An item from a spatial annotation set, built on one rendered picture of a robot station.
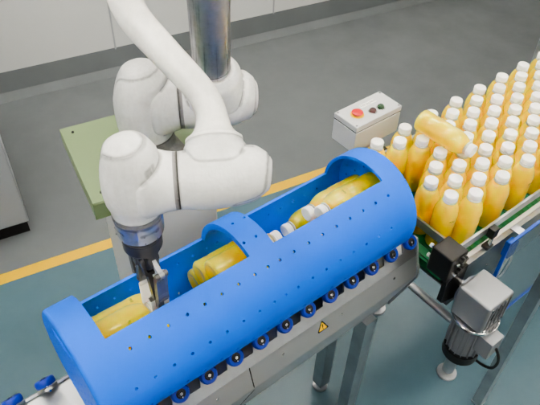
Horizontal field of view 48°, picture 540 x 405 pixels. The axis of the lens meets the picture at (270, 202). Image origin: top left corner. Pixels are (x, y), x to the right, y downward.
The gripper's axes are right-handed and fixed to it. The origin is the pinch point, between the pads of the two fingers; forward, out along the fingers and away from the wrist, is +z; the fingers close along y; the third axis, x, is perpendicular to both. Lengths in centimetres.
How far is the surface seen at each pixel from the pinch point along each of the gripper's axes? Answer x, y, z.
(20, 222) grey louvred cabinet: 4, -152, 108
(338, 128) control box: 83, -31, 13
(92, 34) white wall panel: 100, -263, 91
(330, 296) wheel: 42.5, 11.3, 21.9
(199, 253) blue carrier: 19.3, -12.7, 11.4
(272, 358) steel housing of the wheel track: 22.4, 12.9, 29.5
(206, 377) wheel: 4.5, 11.3, 21.4
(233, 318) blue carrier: 11.2, 13.1, 2.3
